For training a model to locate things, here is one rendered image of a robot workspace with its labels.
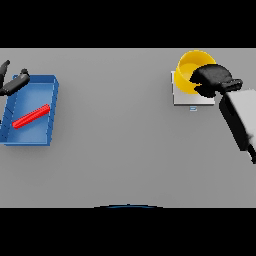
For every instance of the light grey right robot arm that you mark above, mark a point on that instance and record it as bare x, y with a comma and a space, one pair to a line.
240, 117

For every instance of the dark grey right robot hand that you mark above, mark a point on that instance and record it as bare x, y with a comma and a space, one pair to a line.
213, 79

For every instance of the yellow bowl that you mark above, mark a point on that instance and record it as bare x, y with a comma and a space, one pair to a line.
187, 71

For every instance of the blue tray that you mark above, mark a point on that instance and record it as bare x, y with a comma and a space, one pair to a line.
30, 110

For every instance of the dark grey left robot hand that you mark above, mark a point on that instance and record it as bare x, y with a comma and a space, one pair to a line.
15, 84

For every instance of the red beaker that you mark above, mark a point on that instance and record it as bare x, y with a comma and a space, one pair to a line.
31, 116

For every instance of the pale square measuring scale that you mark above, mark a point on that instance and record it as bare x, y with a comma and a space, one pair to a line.
186, 98

